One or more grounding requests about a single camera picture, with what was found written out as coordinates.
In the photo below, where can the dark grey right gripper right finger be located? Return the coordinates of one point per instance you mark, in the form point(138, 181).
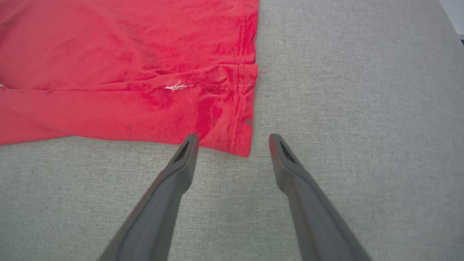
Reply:
point(319, 224)

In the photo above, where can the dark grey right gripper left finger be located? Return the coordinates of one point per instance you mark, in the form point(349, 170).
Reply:
point(152, 217)

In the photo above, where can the red numbered sports jersey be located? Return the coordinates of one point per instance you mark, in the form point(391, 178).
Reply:
point(127, 54)

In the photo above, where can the grey fabric sofa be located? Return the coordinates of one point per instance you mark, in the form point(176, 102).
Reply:
point(362, 108)

